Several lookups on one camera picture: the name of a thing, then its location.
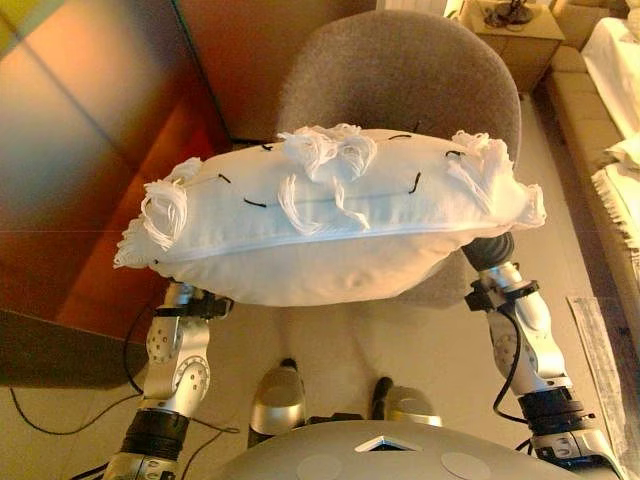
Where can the beige upholstered bed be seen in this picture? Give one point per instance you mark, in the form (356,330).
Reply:
(575,115)

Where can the silver robot leg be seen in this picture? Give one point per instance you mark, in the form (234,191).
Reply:
(277,400)
(410,405)

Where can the white fringed blanket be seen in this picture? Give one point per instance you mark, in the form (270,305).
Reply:
(622,190)

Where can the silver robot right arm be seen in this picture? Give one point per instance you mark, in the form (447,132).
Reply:
(540,350)

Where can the grey fabric tub armchair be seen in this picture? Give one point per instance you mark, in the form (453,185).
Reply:
(400,75)

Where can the beige wooden nightstand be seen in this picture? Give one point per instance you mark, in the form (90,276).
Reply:
(525,45)

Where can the glossy dark reflective cabinet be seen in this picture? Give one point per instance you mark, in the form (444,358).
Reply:
(75,150)

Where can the grey patterned rug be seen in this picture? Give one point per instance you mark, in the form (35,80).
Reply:
(600,350)

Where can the white tasselled cushion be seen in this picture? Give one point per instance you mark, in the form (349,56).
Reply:
(325,260)

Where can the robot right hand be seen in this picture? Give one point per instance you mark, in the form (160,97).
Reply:
(490,252)

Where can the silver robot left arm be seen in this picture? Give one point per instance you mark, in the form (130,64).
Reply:
(175,360)

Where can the silver robot left leg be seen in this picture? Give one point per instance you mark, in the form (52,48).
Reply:
(277,400)

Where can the silver robot right leg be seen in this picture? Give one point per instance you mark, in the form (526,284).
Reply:
(410,405)

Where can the silver robot torso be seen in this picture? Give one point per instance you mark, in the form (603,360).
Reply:
(400,460)

